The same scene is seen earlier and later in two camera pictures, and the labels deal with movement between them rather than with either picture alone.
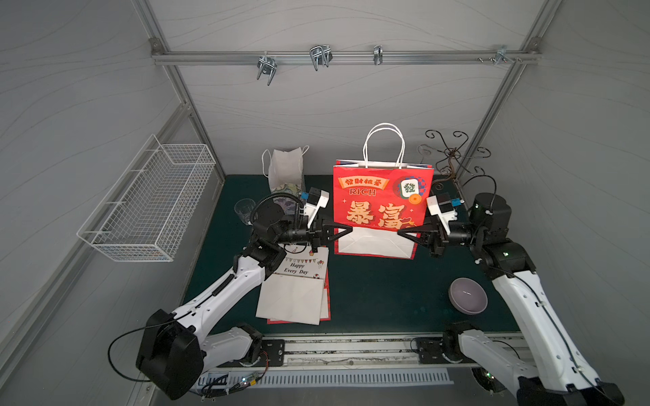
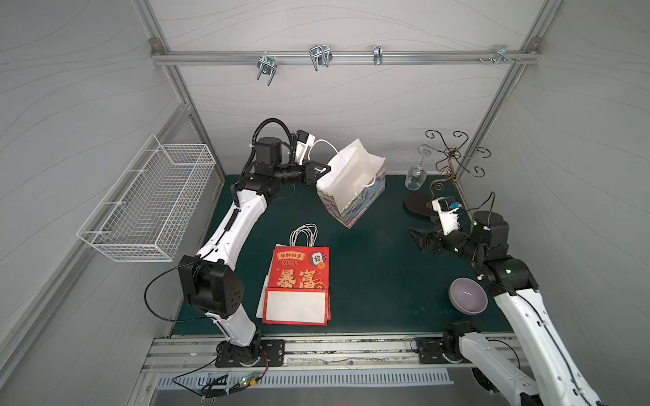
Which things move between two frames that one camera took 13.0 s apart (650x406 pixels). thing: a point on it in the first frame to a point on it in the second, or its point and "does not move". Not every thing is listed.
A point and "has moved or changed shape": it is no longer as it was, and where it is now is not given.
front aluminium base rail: (347, 351) does not move
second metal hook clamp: (321, 54) does not move
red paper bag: (377, 200) to (302, 264)
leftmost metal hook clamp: (267, 65) does not move
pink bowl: (468, 296) does not move
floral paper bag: (285, 176) has moved or changed shape
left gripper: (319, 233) to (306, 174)
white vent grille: (245, 379) does not move
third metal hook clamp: (378, 54) does not move
